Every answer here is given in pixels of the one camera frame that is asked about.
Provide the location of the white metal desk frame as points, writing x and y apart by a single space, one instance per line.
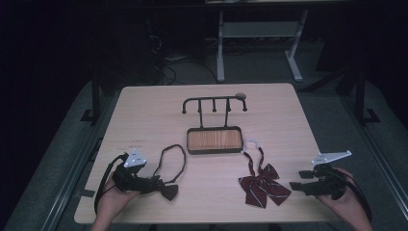
260 29

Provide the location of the metal floor rail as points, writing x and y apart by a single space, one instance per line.
69 189
378 150

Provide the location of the dark brown bow tie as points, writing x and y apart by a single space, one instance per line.
170 192

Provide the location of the black metal stand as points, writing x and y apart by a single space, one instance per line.
361 99
95 99

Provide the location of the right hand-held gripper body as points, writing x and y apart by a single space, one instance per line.
327 183

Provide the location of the grey tape piece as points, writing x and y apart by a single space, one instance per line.
86 193

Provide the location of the person's left hand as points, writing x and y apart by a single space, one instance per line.
114 202

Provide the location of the black hook rack wooden base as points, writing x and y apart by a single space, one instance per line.
214 139

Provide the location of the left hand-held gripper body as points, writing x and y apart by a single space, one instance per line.
128 178

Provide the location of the red striped bow tie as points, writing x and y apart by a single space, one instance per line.
261 187

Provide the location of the person's right hand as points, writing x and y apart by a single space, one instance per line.
344 205

